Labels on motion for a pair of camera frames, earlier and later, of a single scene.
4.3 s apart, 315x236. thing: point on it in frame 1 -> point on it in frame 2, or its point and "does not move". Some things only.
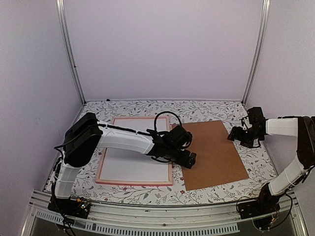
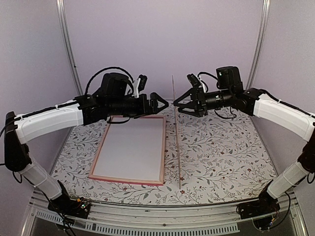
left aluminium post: x=70 y=53 does not move
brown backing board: x=217 y=161 -> x=176 y=127
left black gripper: x=183 y=162 -> x=144 y=108
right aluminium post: x=265 y=9 does not move
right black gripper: x=233 y=134 -> x=194 y=93
